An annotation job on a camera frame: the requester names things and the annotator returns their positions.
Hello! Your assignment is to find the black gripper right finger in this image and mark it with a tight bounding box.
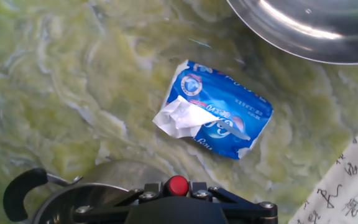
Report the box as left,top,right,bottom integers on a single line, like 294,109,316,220
190,182,278,224

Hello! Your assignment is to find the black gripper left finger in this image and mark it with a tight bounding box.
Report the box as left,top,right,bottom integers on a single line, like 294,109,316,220
72,182,165,224

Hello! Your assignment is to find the black red-tipped tool handle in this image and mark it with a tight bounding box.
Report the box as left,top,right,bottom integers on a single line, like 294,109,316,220
163,175,190,197

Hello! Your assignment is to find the steel mixing bowl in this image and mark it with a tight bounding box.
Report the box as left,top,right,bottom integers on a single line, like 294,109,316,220
226,0,358,65

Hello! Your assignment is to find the beige calligraphy cloth strip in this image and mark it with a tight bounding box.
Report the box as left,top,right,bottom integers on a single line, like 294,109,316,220
287,113,358,224

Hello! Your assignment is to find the blue tissue pack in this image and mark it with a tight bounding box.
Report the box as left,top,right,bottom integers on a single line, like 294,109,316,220
152,59,275,161

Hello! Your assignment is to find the green marble patterned mat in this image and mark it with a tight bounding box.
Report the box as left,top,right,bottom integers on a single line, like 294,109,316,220
0,0,358,224

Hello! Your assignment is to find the steel pot with black handles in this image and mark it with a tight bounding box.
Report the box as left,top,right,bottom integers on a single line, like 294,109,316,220
2,160,173,224

